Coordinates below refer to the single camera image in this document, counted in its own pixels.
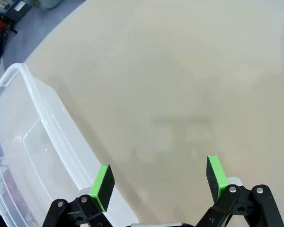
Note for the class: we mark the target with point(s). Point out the green-padded left gripper right finger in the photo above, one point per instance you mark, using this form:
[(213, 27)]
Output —
[(211, 175)]

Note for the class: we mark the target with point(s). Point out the green-padded left gripper left finger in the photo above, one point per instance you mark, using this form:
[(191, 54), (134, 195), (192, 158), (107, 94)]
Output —
[(104, 186)]

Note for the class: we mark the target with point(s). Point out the clear plastic storage box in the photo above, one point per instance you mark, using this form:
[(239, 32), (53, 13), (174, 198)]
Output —
[(38, 132)]

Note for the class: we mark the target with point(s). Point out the white round bin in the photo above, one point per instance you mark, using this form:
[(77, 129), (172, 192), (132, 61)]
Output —
[(49, 2)]

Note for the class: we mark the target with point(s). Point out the dark grey bin white label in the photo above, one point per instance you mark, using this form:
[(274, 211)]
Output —
[(17, 10)]

